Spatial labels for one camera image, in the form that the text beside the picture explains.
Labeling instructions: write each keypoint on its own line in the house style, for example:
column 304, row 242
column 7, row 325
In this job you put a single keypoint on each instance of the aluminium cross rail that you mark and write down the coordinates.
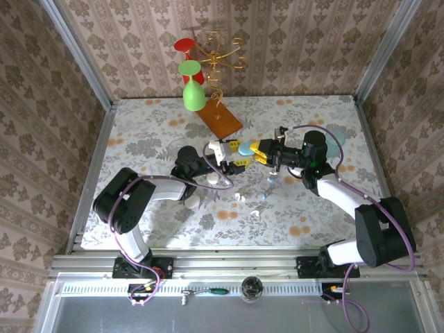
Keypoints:
column 225, row 262

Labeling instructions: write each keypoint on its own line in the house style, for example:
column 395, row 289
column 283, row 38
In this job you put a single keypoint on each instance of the aluminium frame post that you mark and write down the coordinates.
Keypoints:
column 78, row 52
column 385, row 52

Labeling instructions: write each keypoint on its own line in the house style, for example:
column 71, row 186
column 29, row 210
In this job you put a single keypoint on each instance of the clear plastic cup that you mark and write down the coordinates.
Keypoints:
column 173, row 147

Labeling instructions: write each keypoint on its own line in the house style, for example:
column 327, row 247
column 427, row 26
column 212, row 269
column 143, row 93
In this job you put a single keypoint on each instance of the floral tablecloth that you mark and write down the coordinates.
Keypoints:
column 277, row 114

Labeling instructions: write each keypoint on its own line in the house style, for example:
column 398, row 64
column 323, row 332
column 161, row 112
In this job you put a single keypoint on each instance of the aluminium side rail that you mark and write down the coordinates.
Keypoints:
column 100, row 149
column 374, row 149

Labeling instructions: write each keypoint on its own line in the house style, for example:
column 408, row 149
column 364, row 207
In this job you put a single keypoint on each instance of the red wine glass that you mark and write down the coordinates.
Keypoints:
column 184, row 45

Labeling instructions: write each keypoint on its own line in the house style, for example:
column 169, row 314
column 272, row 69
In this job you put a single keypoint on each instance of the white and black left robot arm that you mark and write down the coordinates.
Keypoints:
column 166, row 189

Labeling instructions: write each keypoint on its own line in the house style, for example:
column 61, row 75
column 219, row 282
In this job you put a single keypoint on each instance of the teal translucent cup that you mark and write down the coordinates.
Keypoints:
column 336, row 142

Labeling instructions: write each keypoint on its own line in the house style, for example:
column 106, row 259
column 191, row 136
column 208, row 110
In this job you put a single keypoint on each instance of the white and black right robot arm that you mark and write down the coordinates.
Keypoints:
column 340, row 196

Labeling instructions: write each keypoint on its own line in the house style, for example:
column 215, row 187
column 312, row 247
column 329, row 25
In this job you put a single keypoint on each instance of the green wine glass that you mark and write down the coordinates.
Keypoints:
column 193, row 97

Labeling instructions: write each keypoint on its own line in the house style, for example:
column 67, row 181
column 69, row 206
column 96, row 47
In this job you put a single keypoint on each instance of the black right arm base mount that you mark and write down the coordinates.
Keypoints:
column 305, row 268

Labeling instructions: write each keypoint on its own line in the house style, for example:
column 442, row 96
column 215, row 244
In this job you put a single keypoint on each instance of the light blue earbud case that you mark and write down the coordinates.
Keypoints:
column 245, row 149

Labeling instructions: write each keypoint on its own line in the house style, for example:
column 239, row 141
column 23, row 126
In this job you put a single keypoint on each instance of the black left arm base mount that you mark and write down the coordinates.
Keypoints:
column 166, row 267

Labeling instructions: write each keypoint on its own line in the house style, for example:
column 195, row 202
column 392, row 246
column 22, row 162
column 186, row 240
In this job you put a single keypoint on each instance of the grey metal shelf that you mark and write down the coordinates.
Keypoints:
column 222, row 319

